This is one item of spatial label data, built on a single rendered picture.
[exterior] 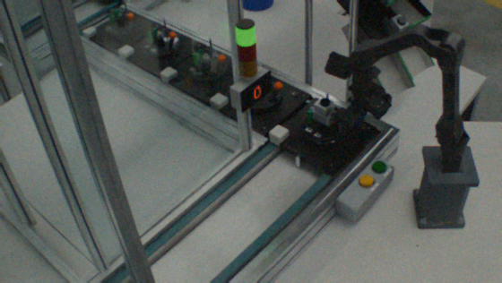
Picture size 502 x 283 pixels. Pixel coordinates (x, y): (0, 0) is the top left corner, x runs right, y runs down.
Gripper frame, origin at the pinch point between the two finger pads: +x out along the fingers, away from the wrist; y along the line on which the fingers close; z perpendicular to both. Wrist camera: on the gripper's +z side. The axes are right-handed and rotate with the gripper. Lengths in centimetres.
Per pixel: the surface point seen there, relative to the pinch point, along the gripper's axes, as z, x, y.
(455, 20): -63, 110, 242
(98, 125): 9, -62, -82
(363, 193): 11.2, 13.6, -12.8
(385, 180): 13.0, 14.7, -3.8
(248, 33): -21.7, -30.3, -20.1
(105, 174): 9, -54, -84
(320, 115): -12.0, 4.5, -2.3
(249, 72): -21.9, -18.0, -20.6
